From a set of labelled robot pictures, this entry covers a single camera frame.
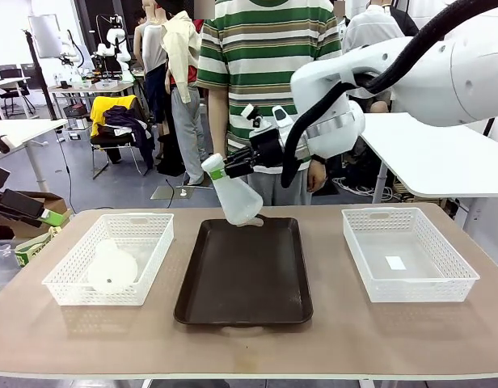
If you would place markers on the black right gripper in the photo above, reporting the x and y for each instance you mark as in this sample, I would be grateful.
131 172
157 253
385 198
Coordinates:
267 149

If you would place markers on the translucent white conical flask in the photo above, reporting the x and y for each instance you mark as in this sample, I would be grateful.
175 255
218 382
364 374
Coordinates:
111 271
241 202

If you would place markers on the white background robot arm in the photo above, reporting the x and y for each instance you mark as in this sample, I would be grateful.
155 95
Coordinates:
113 36
73 48

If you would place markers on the person's right forearm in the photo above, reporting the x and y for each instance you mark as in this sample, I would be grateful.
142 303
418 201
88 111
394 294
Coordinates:
218 121

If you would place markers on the person's left hand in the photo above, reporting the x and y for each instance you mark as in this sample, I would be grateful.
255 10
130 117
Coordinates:
317 178

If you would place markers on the brown cardboard box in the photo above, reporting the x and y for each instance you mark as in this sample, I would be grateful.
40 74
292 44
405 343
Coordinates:
57 204

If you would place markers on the green printed carton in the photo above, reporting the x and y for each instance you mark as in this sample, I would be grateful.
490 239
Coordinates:
35 248

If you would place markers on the black wristwatch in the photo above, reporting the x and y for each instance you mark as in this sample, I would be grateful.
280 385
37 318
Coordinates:
318 159

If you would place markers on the black metal chair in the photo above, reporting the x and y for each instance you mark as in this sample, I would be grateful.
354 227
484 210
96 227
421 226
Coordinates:
111 141

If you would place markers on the black red crate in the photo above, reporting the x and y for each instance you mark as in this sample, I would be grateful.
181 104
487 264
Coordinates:
75 111

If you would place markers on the dark brown plastic tray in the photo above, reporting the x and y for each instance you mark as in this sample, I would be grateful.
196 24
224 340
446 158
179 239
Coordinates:
245 275

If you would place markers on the person in striped shirt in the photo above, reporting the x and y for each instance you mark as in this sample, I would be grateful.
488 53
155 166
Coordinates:
265 52

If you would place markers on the yellow garment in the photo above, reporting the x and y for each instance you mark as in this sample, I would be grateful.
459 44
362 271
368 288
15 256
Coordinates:
97 109

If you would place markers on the dark clothes pile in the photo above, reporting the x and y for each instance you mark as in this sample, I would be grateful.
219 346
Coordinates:
127 121

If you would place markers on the white perforated plastic basket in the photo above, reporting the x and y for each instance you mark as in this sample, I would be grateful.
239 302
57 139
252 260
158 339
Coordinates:
410 293
111 297

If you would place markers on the black light stand pole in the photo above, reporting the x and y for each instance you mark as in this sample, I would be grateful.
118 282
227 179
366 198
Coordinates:
43 81

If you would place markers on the black office chair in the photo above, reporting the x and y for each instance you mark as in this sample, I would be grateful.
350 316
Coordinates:
10 72

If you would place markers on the mannequin with cream shirt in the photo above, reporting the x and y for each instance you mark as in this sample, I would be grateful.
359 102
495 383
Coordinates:
178 40

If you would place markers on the background work table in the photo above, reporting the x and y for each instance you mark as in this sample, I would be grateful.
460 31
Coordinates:
103 87

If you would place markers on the mannequin with tank top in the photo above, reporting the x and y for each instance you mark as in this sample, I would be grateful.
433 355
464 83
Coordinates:
152 44

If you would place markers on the white panel on stand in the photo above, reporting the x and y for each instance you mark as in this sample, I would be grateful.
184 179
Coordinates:
45 36

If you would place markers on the mannequin with white shirt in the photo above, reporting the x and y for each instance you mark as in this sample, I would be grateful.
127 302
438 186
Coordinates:
362 28

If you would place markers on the white paper label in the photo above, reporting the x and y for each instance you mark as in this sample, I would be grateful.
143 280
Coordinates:
395 263

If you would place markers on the black hanging jacket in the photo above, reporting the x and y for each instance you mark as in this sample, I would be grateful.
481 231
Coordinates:
406 24

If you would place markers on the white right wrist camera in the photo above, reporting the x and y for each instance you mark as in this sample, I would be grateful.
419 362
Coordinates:
249 111

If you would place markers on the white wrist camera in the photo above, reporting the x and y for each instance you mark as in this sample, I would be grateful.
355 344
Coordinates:
0 143
249 111

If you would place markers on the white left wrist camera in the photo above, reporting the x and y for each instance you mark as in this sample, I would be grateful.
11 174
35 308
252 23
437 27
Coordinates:
0 143

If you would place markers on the silver floor base plate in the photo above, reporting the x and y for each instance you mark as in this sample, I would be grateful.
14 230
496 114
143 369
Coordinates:
164 193

